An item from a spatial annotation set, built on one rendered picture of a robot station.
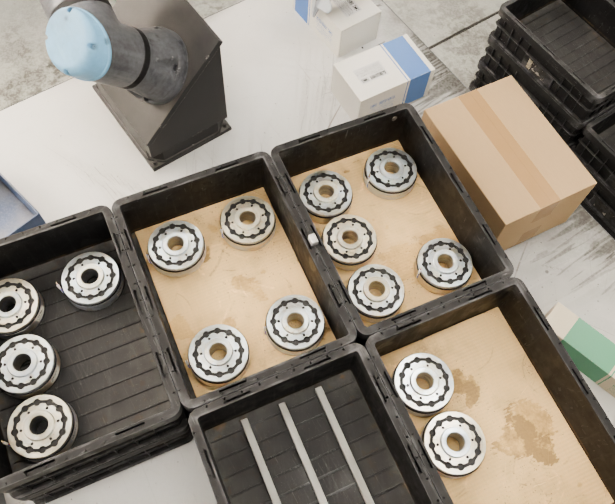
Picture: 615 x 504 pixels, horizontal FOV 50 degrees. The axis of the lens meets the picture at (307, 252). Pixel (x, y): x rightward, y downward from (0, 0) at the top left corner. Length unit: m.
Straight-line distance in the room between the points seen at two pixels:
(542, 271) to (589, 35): 0.97
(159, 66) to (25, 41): 1.54
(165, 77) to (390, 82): 0.51
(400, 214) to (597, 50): 1.08
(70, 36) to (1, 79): 1.49
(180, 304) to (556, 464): 0.69
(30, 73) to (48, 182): 1.22
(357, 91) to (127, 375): 0.78
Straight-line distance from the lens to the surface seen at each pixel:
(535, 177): 1.39
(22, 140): 1.63
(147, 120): 1.43
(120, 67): 1.29
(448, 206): 1.30
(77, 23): 1.26
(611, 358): 1.40
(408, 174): 1.32
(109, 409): 1.18
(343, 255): 1.22
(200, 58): 1.36
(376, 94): 1.52
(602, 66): 2.18
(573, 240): 1.54
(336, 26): 1.64
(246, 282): 1.22
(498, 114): 1.46
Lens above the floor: 1.95
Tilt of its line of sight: 64 degrees down
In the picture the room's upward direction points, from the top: 6 degrees clockwise
